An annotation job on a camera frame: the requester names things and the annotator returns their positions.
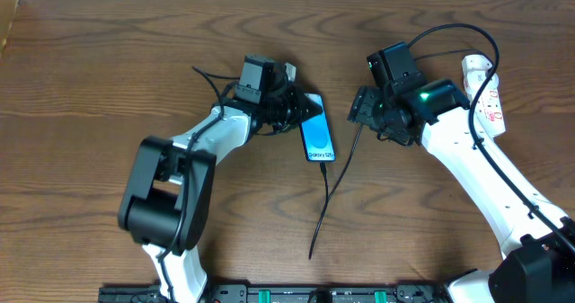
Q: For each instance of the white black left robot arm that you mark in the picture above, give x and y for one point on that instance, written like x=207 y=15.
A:
x=166 y=201

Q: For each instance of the brown cardboard side panel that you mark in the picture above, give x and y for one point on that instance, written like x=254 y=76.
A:
x=7 y=13

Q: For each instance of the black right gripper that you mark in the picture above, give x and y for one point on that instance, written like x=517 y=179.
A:
x=364 y=103

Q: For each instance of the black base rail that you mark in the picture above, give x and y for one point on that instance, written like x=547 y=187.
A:
x=240 y=293

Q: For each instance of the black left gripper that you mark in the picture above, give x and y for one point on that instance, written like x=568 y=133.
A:
x=296 y=109

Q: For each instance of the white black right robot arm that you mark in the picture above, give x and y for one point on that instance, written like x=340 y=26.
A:
x=458 y=127

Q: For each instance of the blue Galaxy smartphone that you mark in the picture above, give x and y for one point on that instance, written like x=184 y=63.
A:
x=316 y=135

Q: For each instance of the white USB charger plug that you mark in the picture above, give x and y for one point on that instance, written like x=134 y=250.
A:
x=475 y=68

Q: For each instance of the white power strip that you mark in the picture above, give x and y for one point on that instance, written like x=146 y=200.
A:
x=488 y=109

